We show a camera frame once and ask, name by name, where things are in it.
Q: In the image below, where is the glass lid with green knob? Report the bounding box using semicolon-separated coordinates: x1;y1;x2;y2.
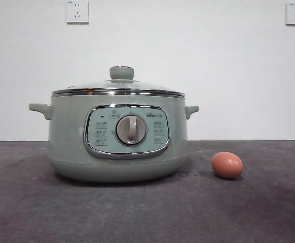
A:
51;65;186;98

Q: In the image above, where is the pale green electric cooking pot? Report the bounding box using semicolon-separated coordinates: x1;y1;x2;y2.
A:
28;93;201;183

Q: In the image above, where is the brown egg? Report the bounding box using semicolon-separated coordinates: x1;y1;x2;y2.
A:
211;151;244;180

